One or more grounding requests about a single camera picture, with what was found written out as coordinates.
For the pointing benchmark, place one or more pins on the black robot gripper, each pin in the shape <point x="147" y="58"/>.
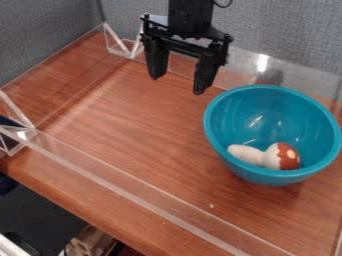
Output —
<point x="184" y="31"/>

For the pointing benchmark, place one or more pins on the red and white toy mushroom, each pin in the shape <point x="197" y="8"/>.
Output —
<point x="279" y="157"/>

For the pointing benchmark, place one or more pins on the blue plastic bowl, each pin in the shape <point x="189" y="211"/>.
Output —
<point x="256" y="115"/>

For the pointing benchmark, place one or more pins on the clear acrylic back barrier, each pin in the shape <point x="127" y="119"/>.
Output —
<point x="247" y="68"/>

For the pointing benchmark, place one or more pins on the clear acrylic barrier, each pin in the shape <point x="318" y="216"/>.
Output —
<point x="77" y="171"/>
<point x="247" y="68"/>
<point x="37" y="100"/>

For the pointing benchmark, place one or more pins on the clear acrylic left barrier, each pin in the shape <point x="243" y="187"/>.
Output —
<point x="37" y="100"/>

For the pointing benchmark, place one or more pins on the clear acrylic front barrier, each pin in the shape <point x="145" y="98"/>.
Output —
<point x="77" y="171"/>

